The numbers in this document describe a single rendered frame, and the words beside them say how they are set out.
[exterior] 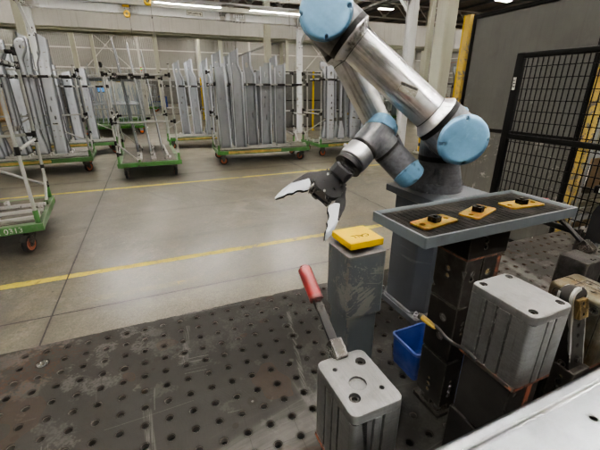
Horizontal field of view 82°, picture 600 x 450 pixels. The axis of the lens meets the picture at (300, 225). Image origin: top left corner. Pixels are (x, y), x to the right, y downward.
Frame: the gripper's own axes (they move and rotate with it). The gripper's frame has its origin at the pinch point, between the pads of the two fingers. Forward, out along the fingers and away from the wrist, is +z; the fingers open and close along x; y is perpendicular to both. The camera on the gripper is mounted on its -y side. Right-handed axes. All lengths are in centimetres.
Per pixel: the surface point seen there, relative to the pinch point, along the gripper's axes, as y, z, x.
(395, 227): -21.8, -4.5, -15.1
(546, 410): -32, 6, -42
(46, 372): 23, 68, 25
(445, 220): -21.1, -11.6, -21.1
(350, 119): 653, -426, 130
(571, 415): -33, 5, -44
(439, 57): 521, -586, 55
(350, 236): -24.5, 2.6, -10.1
